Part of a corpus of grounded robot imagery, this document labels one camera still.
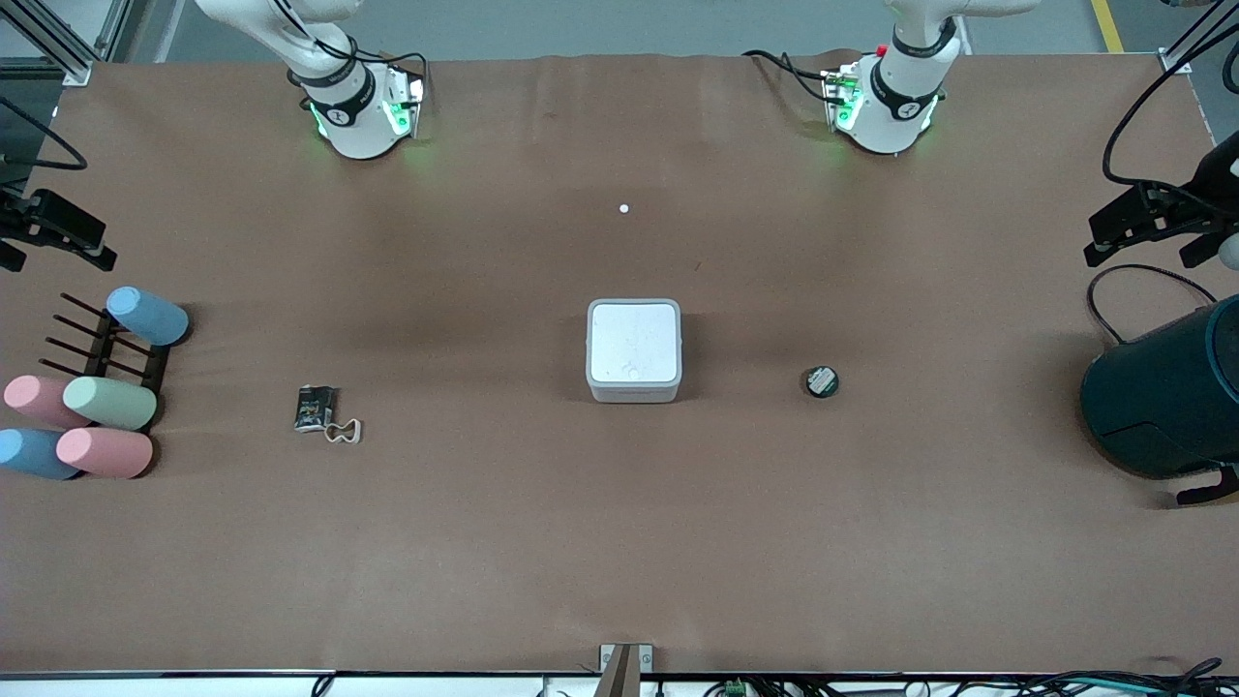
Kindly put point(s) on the metal table edge bracket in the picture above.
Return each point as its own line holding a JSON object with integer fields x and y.
{"x": 625, "y": 668}

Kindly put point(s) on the dark snack packet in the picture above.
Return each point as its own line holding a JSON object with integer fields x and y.
{"x": 316, "y": 408}

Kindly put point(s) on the dark teal round can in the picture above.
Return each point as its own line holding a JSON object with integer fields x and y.
{"x": 1162, "y": 397}

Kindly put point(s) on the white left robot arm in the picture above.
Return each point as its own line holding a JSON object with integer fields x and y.
{"x": 895, "y": 106}

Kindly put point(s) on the pale green plastic cup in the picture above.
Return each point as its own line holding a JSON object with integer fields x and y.
{"x": 111, "y": 404}

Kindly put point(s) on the pink plastic cup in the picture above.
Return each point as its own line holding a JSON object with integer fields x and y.
{"x": 106, "y": 453}
{"x": 34, "y": 399}

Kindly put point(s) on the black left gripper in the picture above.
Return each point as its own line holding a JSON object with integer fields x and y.
{"x": 1211, "y": 184}

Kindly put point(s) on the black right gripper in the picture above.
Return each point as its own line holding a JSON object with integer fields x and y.
{"x": 10, "y": 223}

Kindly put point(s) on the control box green light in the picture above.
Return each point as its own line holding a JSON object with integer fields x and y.
{"x": 405, "y": 105}
{"x": 842, "y": 99}

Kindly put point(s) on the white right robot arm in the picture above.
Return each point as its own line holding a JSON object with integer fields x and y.
{"x": 348, "y": 116}

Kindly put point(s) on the brown paper table cover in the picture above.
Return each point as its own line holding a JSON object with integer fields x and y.
{"x": 484, "y": 532}

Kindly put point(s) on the round black green trash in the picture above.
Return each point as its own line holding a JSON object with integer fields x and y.
{"x": 821, "y": 381}

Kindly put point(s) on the light blue plastic cup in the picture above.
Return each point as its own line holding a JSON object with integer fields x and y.
{"x": 150, "y": 318}
{"x": 34, "y": 455}

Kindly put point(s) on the black cup rack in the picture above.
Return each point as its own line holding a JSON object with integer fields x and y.
{"x": 102, "y": 353}

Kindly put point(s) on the white bin lid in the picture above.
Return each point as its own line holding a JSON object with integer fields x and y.
{"x": 634, "y": 339}

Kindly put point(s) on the aluminium frame profile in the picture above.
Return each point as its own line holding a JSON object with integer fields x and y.
{"x": 1176, "y": 58}
{"x": 53, "y": 44}

